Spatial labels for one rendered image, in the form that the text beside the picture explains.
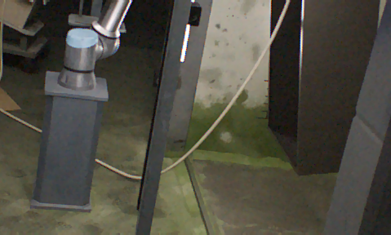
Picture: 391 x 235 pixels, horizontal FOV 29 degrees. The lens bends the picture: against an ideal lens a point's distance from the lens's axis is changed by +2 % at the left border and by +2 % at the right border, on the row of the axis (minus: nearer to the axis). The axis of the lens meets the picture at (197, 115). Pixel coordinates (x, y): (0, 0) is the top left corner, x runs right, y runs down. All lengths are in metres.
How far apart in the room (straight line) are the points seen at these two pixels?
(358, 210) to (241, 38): 2.90
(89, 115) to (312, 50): 1.14
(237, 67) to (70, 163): 1.31
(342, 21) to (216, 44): 1.23
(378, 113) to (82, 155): 2.36
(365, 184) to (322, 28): 1.81
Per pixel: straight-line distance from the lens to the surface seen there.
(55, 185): 3.93
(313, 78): 3.56
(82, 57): 3.75
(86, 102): 3.75
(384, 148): 1.70
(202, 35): 4.53
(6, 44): 6.04
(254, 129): 4.79
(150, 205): 2.71
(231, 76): 4.64
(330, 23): 3.50
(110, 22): 3.85
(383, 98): 1.72
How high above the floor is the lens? 1.89
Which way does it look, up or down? 20 degrees down
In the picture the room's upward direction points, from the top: 11 degrees clockwise
